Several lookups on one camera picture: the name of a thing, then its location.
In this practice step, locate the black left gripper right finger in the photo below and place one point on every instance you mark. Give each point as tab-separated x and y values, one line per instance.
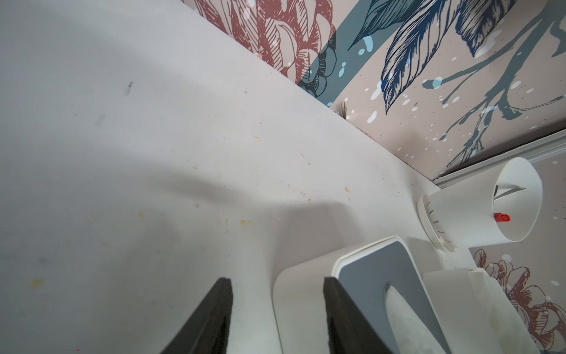
348	330

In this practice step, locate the grey tissue box lid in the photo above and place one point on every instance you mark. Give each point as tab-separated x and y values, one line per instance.
383	282

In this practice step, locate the white utensil holder cup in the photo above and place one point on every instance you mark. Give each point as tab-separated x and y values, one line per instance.
499	205

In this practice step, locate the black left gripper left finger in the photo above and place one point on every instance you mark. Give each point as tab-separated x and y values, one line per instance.
207	329

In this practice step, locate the aluminium frame post right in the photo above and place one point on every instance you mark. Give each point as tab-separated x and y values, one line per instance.
538	150

